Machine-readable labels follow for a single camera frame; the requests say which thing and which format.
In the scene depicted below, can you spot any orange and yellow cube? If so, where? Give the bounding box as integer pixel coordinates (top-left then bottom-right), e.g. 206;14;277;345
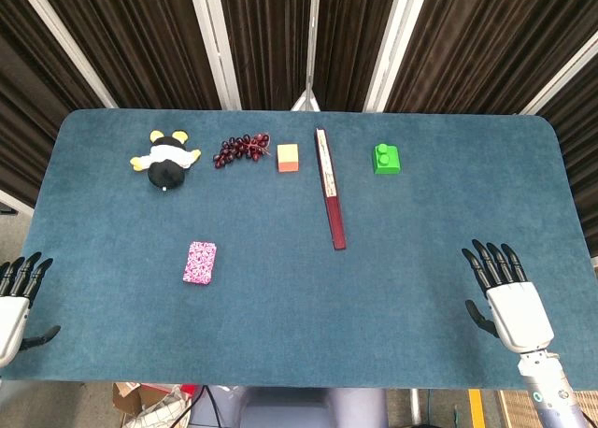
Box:
277;143;300;173

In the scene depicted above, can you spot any green two-stud building block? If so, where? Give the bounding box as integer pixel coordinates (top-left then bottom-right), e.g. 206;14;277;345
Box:
371;143;404;176

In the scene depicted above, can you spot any lavender robot base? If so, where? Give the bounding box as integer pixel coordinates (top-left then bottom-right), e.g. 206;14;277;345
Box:
192;386;390;428

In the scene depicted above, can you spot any brown cardboard box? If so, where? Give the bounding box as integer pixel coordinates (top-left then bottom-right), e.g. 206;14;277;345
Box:
111;382;191;428

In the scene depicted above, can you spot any dark red grape bunch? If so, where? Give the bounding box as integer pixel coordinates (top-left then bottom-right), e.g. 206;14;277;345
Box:
213;132;273;170

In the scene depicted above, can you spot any left black-fingered robot hand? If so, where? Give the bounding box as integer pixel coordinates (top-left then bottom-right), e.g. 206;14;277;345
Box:
0;251;62;369

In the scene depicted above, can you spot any right black-fingered robot hand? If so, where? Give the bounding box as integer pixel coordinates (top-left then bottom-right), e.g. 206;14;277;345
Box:
462;239;556;354

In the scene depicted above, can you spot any black cable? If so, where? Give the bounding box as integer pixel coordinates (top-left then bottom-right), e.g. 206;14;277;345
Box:
199;385;221;428

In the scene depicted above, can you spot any thin white frame post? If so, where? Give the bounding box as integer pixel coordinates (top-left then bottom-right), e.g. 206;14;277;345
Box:
290;0;322;112

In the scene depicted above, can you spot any dark red folded fan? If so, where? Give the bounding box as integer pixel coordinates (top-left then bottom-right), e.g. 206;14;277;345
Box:
314;127;348;252

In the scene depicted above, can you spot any dark brown curtain panel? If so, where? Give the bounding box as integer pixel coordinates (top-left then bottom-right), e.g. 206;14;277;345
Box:
0;0;109;207
385;0;598;116
35;0;221;111
315;0;408;113
217;0;313;112

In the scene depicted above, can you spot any black white penguin plush toy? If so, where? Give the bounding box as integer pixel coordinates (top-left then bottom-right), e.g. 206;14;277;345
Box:
129;128;203;193

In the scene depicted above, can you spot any blue felt table mat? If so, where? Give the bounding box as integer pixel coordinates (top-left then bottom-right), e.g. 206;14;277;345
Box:
8;108;591;392

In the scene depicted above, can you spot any beige woven floor mat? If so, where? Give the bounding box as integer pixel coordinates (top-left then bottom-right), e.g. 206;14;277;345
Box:
496;390;598;428

